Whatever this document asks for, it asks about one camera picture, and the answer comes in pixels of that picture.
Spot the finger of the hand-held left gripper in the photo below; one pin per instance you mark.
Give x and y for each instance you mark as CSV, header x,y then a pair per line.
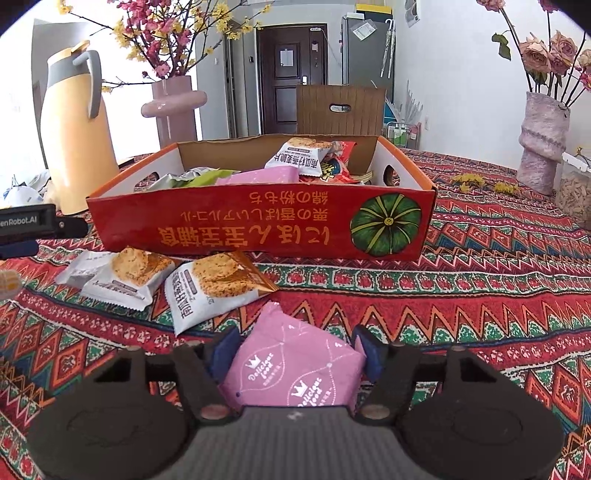
x,y
18,249
71,228

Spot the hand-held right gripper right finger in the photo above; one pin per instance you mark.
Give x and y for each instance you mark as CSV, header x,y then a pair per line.
x,y
371,355

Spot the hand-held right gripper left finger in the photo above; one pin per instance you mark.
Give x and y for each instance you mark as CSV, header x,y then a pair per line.
x,y
226,353

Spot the pink snack packet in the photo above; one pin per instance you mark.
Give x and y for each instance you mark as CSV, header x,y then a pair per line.
x,y
286,364
263,176

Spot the red cardboard box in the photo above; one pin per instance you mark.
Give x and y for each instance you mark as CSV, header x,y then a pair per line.
x,y
231,221

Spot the green snack packet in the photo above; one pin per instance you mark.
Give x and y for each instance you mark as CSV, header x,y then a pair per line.
x,y
207,179

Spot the red cartoon snack bag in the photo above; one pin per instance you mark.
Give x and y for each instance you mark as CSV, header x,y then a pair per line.
x,y
339,170

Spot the white plastic bags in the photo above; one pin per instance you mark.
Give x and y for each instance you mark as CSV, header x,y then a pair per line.
x,y
23,196

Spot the white biscuit packet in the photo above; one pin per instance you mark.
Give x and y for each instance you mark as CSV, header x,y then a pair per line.
x,y
83,267
295,157
129,272
212,286

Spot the yellow thermos jug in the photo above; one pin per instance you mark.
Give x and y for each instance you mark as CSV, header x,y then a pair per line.
x,y
74,152

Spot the smooth pink vase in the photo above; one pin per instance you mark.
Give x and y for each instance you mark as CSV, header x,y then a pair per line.
x,y
175,115

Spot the fallen yellow blossoms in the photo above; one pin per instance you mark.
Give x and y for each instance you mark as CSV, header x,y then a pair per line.
x,y
471,180

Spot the pink and yellow blossom branches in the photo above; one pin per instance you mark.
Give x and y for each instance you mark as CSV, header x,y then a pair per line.
x,y
152,32

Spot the rack with bottles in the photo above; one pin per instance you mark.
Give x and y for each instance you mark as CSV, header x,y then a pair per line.
x,y
404,136

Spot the wooden chair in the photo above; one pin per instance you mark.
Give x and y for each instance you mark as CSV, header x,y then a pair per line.
x,y
323,120

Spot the dark brown door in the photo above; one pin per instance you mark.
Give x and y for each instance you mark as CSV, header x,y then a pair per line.
x,y
286,106

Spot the white dried grass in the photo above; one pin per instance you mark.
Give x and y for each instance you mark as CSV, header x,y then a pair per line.
x,y
406,104

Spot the clear storage jar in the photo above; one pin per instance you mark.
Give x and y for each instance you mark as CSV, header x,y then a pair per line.
x,y
575,198

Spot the textured pink vase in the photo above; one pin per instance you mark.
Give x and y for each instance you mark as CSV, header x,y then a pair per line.
x,y
540,147

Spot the white door notice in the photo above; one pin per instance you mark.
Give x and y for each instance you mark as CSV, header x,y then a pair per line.
x,y
286,56

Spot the grey refrigerator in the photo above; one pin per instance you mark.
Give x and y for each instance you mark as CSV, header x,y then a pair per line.
x,y
364,60

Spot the hanging white umbrellas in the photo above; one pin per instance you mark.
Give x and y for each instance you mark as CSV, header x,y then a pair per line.
x,y
388,46

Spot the white paper sheet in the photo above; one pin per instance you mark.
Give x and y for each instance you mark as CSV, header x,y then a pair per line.
x,y
363,30

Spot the dried pink roses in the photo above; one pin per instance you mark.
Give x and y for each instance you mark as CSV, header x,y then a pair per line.
x,y
535,53

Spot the yellow and black box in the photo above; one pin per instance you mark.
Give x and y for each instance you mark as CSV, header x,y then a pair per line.
x,y
369,7

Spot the white wall panel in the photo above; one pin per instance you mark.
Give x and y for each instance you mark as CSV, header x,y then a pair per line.
x,y
412,14

